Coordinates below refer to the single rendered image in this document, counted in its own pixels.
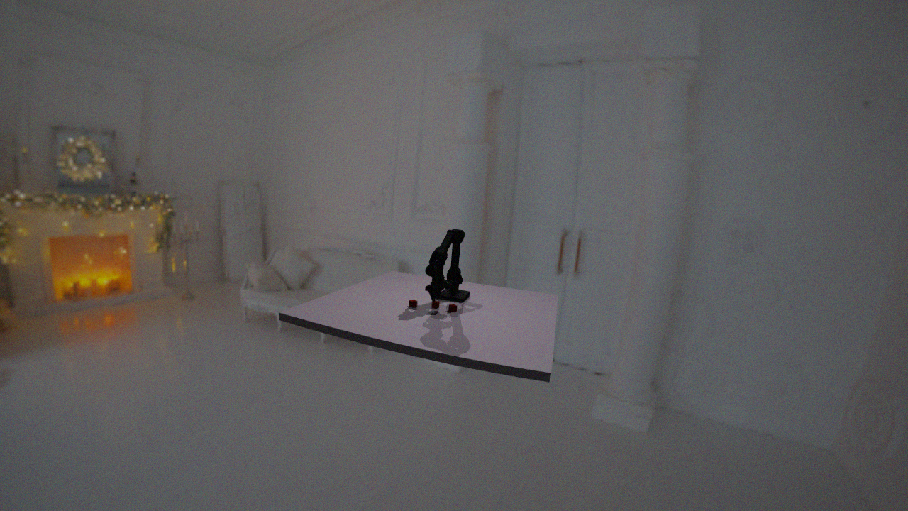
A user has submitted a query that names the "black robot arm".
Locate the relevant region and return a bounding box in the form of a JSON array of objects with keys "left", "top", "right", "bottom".
[{"left": 425, "top": 229, "right": 465, "bottom": 294}]

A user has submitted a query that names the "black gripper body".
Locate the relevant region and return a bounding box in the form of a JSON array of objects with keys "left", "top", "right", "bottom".
[{"left": 425, "top": 274, "right": 444, "bottom": 292}]

